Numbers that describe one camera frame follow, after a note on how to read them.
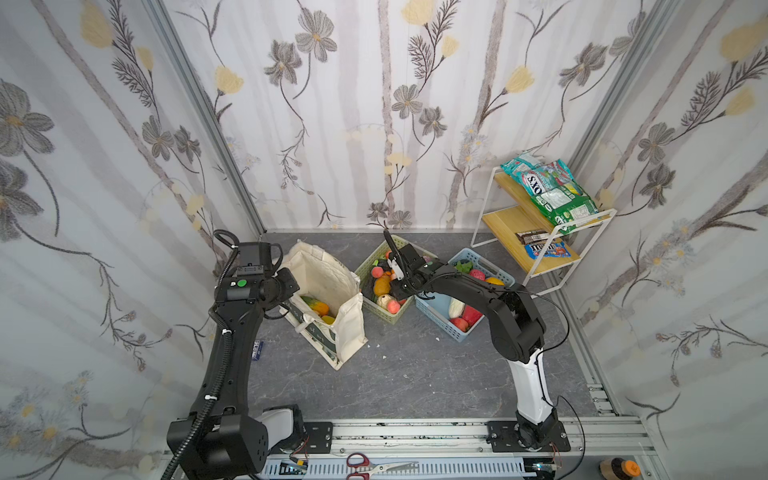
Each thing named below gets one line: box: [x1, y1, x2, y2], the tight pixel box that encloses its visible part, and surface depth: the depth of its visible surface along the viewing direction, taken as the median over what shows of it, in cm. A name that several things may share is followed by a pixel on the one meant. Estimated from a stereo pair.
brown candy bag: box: [515, 230, 550, 244], surface depth 97 cm
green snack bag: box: [501, 152, 599, 234], surface depth 81 cm
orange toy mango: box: [373, 275, 391, 296], surface depth 100 cm
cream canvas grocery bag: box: [278, 239, 368, 370], surface depth 86 cm
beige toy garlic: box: [377, 294, 392, 310], surface depth 93 cm
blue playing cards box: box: [252, 340, 264, 361], surface depth 90 cm
